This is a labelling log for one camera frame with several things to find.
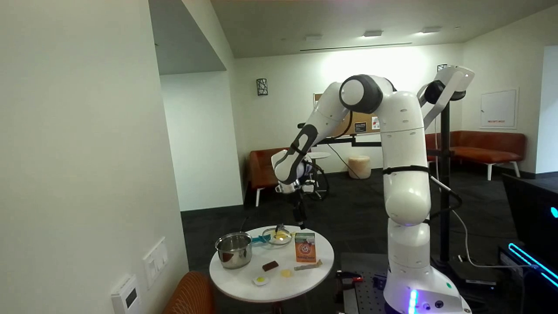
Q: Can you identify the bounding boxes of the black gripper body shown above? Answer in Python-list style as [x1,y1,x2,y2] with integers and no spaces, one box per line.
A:
[290,188,312,221]

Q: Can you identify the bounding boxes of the orange baking soda box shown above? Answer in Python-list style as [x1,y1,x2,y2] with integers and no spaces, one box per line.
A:
[293,230,319,265]

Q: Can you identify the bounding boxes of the stainless steel pot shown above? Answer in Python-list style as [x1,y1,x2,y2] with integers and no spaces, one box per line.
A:
[215,230,255,270]

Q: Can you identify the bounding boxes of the clear glass bowl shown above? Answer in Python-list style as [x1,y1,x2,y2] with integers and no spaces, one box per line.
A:
[260,225,293,247]

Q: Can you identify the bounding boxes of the orange armchair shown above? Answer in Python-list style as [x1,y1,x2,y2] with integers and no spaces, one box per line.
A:
[248,146,290,207]

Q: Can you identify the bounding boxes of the beige cylinder stool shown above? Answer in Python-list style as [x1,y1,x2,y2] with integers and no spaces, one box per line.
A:
[347,153,373,181]

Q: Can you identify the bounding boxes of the red clamp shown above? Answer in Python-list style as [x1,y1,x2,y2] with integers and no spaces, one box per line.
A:
[337,270,365,287]

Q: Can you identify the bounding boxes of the cork notice board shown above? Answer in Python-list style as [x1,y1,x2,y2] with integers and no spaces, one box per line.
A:
[312,90,384,137]

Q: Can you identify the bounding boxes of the black mounting platform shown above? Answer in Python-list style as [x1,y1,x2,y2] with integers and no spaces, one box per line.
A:
[339,251,408,314]

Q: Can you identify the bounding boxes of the orange patterned sofa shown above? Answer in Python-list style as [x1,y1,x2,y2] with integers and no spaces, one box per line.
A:
[162,268,220,314]

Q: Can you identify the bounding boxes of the orange sofa white legs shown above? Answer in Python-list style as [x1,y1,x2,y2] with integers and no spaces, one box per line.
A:
[424,129,529,181]

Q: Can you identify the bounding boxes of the black monitor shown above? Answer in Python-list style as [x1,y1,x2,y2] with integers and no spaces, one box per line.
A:
[502,170,558,280]

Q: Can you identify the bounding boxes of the blue LED strip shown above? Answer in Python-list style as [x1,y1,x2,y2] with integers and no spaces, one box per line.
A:
[506,240,558,289]

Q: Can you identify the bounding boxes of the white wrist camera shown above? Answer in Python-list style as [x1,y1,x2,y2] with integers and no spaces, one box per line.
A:
[274,179,302,195]

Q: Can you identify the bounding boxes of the grey floor cable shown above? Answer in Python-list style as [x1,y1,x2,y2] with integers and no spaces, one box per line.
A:
[450,205,508,272]

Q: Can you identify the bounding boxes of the camera on tripod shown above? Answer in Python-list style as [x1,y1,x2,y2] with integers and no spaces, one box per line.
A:
[415,62,476,132]

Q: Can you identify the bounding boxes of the white wall outlet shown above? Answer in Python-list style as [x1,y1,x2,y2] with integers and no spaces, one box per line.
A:
[110,273,143,314]

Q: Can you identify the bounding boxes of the white wall panel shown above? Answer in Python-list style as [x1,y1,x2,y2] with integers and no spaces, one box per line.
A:
[476,87,520,132]

